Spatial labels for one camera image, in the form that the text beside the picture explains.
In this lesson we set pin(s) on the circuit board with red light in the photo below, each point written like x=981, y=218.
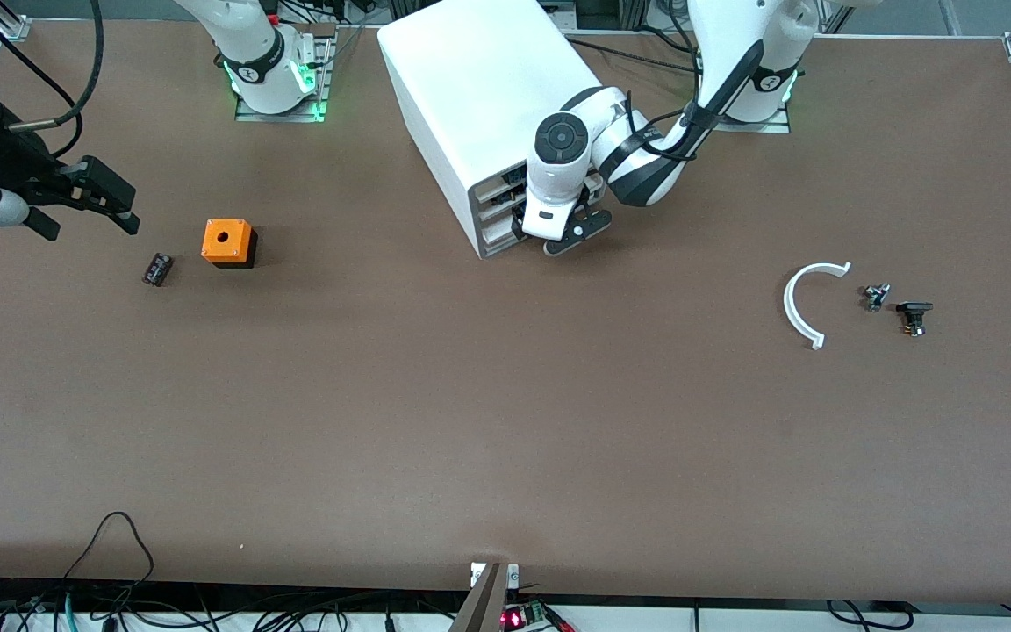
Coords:
x=514, y=619

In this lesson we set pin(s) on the white drawer cabinet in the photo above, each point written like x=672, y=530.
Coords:
x=470, y=79

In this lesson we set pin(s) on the small black capacitor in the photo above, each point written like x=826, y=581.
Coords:
x=157, y=269

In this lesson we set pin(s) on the small metal switch part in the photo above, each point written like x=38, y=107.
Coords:
x=876, y=297

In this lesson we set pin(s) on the orange box with hole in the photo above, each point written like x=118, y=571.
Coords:
x=226, y=239

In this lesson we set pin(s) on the small black switch part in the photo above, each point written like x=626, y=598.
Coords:
x=914, y=309

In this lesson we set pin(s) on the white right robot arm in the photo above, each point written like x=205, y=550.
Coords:
x=242, y=35

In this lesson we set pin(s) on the black red electronic component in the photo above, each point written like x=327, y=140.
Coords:
x=507, y=202

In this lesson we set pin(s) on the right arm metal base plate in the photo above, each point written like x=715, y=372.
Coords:
x=282, y=117

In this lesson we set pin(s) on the black orange electronic component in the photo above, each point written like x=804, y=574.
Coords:
x=514, y=174

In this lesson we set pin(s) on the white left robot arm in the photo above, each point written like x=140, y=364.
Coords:
x=558, y=175

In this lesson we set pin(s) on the metal camera bracket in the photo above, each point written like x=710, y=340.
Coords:
x=483, y=606

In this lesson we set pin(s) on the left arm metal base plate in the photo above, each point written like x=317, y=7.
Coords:
x=760, y=127

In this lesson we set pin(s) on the white curved plastic arc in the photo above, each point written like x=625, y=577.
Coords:
x=788, y=303

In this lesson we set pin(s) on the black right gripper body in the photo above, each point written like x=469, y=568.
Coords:
x=14, y=160

